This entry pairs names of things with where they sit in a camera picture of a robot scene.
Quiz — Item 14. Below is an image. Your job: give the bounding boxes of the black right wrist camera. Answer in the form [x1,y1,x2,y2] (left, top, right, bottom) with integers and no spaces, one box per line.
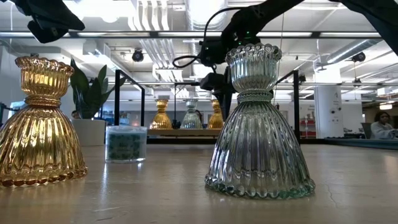
[198,39,228,67]

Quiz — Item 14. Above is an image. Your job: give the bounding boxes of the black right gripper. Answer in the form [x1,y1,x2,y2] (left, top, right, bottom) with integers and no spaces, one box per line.
[200,65,239,121]

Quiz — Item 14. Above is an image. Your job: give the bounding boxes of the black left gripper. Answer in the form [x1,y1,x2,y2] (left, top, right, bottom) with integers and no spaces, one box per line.
[11,0,85,44]

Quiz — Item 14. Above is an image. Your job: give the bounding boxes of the wooden shelf black metal frame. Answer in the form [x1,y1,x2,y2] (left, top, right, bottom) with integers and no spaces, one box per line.
[113,68,301,146]

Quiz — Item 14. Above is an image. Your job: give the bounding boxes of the green potted plant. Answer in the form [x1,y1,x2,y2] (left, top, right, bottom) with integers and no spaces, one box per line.
[68,57,127,121]

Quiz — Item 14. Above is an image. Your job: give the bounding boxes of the clear green glass candle holder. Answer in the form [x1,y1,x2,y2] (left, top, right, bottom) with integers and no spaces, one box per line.
[204,42,317,200]
[179,98,203,130]

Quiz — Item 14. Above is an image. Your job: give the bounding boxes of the red storage shelf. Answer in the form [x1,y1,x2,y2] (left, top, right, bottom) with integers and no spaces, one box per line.
[300,111,317,139]

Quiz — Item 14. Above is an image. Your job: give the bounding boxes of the white plant pot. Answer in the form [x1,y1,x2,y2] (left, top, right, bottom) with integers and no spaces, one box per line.
[70,118,107,147]

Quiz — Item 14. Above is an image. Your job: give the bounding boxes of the white round ventilation duct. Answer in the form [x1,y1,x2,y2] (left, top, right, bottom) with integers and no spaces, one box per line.
[185,0,229,32]

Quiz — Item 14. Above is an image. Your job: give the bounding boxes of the white round column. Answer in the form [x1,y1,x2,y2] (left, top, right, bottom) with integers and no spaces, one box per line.
[313,84,345,139]

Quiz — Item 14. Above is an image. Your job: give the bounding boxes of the black camera cable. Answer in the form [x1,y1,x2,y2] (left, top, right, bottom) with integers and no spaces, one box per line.
[172,6,240,68]

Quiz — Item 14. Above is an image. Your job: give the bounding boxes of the amber ribbed glass candle holder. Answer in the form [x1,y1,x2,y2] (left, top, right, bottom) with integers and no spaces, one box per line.
[149,98,174,130]
[206,98,224,130]
[0,55,89,188]

